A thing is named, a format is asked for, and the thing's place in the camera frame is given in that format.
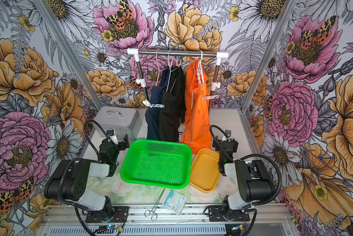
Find white clothespin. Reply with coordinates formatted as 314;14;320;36
142;99;153;108

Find navy blue shorts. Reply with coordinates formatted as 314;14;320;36
145;69;170;141

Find pink hanger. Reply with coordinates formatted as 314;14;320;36
155;49;160;86

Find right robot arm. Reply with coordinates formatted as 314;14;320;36
208;137;281;222

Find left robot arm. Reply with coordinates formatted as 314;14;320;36
44;135;129;222

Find orange shorts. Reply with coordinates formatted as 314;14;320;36
180;59;212;154

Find black shorts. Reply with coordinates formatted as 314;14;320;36
159;66;186;142

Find white hanger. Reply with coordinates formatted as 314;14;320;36
197;51;205;85

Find blue hanger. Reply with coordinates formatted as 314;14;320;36
166;50;172;90

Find yellow plastic tray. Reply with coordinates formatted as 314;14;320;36
189;148;220;193

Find silver metal case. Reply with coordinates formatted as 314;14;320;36
94;106;142;141

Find pink clothespin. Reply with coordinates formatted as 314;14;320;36
202;95;219;100

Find green plastic basket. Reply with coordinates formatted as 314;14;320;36
120;139;192;189

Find green clothespin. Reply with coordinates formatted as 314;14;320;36
152;104;165;108

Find surgical mask packet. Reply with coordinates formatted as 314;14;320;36
162;190;187;215

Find metal surgical scissors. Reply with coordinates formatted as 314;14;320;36
144;189;165;221

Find clothes rack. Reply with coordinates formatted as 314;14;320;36
127;48;229;108

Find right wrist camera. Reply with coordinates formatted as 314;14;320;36
222;130;232;142

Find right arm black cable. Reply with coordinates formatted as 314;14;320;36
209;125;283;206

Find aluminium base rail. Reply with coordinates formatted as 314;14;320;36
40;203;295;236

